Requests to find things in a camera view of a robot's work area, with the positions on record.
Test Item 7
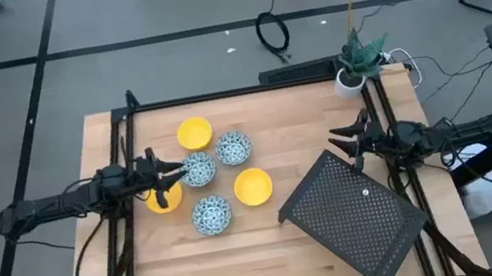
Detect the green leafy plant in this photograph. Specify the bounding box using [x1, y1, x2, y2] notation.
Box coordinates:
[333, 21, 396, 85]

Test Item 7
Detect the blue patterned teal bowl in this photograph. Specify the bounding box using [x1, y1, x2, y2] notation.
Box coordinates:
[188, 191, 237, 240]
[211, 127, 256, 170]
[176, 148, 222, 192]

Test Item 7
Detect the black coiled floor cable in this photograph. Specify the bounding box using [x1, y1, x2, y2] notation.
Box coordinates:
[249, 0, 300, 69]

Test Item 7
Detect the white plug cable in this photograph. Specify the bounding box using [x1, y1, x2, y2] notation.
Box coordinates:
[380, 43, 427, 95]

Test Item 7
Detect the black perforated metal rack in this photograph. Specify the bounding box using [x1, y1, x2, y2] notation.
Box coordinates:
[267, 133, 441, 276]

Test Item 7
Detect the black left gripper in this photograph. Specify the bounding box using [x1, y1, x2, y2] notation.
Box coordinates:
[128, 141, 195, 215]

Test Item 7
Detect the black power strip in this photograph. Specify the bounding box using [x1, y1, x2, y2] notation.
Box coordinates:
[256, 53, 347, 89]

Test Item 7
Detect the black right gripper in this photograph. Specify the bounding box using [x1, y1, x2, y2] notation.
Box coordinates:
[323, 103, 402, 176]

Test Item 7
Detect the white plant pot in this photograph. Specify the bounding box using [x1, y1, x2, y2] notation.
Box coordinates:
[330, 63, 371, 104]

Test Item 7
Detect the yellow mini bowl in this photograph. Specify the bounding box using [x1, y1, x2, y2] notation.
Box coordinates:
[142, 181, 188, 218]
[173, 114, 217, 155]
[230, 163, 278, 211]

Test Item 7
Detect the black aluminium table frame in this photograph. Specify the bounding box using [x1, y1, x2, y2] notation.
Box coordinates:
[35, 32, 492, 276]

